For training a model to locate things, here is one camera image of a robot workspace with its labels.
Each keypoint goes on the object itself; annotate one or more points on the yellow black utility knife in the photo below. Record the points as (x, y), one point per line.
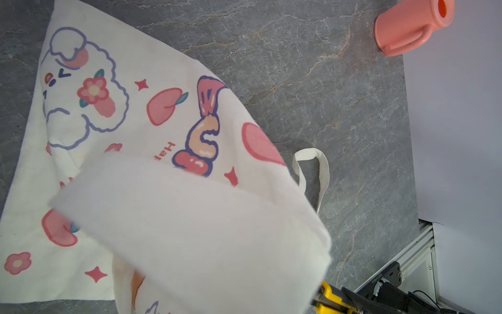
(330, 300)

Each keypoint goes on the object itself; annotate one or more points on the white cartoon tote bag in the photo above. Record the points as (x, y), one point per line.
(143, 179)

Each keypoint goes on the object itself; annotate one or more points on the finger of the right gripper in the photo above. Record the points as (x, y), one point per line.
(363, 304)

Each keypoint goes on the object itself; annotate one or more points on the pink watering can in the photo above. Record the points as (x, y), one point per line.
(410, 23)

